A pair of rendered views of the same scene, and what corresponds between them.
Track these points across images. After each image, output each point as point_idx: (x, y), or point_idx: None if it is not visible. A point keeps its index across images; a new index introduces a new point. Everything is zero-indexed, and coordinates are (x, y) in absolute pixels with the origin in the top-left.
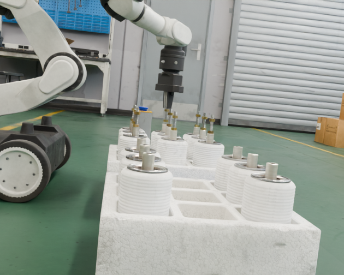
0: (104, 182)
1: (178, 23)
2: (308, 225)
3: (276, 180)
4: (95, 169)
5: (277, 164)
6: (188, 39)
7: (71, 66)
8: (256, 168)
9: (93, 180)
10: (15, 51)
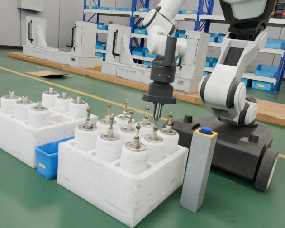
0: (211, 196)
1: (149, 33)
2: None
3: (7, 95)
4: (282, 220)
5: (9, 91)
6: (150, 47)
7: (200, 82)
8: (20, 100)
9: (221, 194)
10: None
